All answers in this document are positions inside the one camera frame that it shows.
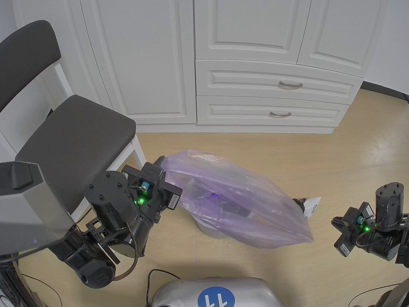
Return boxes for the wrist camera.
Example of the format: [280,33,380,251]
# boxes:
[343,207,365,233]
[140,162,164,193]

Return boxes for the purple plastic bag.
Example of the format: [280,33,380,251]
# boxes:
[161,149,316,249]

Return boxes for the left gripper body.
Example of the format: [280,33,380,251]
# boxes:
[117,164,183,258]

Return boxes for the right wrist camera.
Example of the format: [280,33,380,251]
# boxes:
[343,207,365,233]

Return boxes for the white chair grey cushions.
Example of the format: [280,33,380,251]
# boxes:
[0,19,148,222]

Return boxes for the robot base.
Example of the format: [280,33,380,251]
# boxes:
[153,277,285,307]

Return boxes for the black cable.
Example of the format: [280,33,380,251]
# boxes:
[19,273,66,307]
[145,269,183,307]
[349,283,402,307]

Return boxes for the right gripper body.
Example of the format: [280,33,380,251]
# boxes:
[334,202,400,262]

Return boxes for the white printed wrapper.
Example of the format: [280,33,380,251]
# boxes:
[300,196,322,220]

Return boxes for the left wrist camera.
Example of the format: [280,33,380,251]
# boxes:
[140,162,164,193]

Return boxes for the white wardrobe with drawers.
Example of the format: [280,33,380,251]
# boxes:
[11,0,385,136]

